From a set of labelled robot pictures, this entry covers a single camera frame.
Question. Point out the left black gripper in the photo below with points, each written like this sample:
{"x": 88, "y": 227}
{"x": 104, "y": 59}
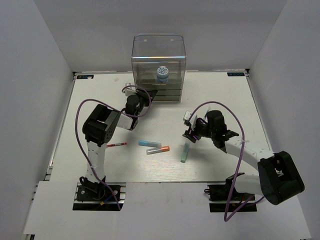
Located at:
{"x": 148, "y": 97}

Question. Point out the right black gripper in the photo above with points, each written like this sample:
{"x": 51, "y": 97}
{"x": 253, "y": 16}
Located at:
{"x": 189, "y": 134}

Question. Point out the blue round tape jar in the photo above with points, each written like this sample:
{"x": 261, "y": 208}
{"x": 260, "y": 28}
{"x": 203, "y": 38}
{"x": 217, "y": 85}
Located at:
{"x": 162, "y": 74}

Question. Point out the orange highlighter marker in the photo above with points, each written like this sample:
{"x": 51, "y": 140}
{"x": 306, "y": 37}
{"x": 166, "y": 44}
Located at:
{"x": 157, "y": 150}

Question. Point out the blue highlighter marker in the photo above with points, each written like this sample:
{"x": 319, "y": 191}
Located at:
{"x": 151, "y": 144}

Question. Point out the red pen refill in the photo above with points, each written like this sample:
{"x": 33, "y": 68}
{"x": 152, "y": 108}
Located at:
{"x": 116, "y": 144}

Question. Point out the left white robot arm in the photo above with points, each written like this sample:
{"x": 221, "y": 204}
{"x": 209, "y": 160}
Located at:
{"x": 99, "y": 129}

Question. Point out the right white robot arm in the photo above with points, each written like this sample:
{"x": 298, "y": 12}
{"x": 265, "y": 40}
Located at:
{"x": 278, "y": 178}

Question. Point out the clear acrylic drawer organizer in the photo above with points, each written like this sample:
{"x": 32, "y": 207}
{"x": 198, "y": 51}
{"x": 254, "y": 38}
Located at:
{"x": 158, "y": 62}

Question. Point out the right blue corner label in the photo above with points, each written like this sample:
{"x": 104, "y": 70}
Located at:
{"x": 235, "y": 74}

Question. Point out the blue corner label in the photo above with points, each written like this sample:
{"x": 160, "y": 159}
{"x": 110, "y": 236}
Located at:
{"x": 235, "y": 74}
{"x": 85, "y": 77}

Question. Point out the left blue corner label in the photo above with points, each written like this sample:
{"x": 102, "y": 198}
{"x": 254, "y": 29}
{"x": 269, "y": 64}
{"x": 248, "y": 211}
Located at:
{"x": 85, "y": 77}

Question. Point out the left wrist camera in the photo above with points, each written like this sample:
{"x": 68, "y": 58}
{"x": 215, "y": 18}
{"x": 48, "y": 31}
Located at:
{"x": 129, "y": 89}

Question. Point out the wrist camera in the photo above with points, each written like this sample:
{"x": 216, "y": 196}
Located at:
{"x": 129, "y": 89}
{"x": 190, "y": 119}

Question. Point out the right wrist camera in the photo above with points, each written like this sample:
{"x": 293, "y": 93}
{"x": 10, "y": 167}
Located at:
{"x": 190, "y": 119}

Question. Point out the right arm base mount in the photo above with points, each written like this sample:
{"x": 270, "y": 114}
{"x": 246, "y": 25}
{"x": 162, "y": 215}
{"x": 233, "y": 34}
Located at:
{"x": 218, "y": 195}

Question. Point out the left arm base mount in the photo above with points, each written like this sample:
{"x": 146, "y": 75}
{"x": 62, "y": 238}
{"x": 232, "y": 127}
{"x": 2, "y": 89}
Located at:
{"x": 86, "y": 200}

